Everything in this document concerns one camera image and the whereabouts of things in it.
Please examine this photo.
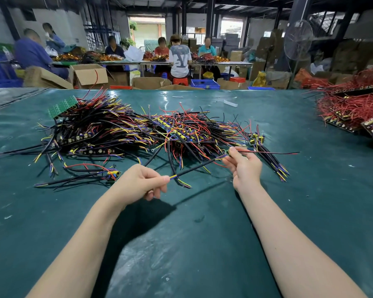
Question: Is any person's left hand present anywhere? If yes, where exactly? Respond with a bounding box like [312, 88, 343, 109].
[111, 164, 171, 209]

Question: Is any person's right hand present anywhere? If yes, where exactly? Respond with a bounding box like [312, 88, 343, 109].
[222, 147, 263, 193]

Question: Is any black cable with coloured ends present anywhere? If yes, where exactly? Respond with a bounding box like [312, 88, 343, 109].
[169, 154, 229, 189]

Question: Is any person's right forearm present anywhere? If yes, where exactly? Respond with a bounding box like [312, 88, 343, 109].
[235, 180, 369, 298]

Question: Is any person's left forearm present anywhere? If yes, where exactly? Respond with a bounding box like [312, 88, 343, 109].
[25, 191, 134, 298]

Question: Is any teal table cover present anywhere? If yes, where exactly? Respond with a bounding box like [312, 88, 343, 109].
[0, 88, 373, 298]

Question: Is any blue plastic crate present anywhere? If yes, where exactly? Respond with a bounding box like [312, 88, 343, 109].
[191, 79, 221, 90]

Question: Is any yellow plastic bag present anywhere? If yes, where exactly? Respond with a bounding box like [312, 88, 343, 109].
[252, 71, 267, 87]

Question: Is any low cardboard box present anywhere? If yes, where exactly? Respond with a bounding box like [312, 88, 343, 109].
[131, 77, 172, 90]

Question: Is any orange plastic bag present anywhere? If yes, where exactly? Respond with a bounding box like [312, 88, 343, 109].
[293, 68, 329, 89]

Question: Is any long white work table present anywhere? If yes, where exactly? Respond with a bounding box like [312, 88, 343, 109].
[51, 60, 254, 78]

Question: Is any bare green circuit board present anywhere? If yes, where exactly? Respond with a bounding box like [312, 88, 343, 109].
[47, 96, 79, 119]

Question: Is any open cardboard box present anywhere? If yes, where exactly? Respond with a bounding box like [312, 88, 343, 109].
[70, 64, 110, 89]

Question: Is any flat cardboard box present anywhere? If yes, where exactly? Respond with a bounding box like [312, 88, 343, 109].
[24, 66, 74, 90]

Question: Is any stack of cardboard boxes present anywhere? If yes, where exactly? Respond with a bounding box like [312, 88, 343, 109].
[329, 37, 373, 85]

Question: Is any stack of blue crates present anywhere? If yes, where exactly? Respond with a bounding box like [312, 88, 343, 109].
[0, 52, 23, 88]

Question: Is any single wired board with red wire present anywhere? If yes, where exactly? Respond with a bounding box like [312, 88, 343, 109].
[34, 163, 122, 188]

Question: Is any pile of multicoloured wired boards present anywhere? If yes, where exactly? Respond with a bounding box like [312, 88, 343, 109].
[0, 90, 252, 177]

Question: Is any pile of red wired boards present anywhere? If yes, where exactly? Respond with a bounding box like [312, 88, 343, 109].
[305, 69, 373, 149]

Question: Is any standing pedestal fan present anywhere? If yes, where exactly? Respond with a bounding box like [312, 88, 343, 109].
[283, 20, 314, 89]

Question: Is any pile of orange wires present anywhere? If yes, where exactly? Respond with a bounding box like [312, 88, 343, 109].
[52, 53, 82, 62]

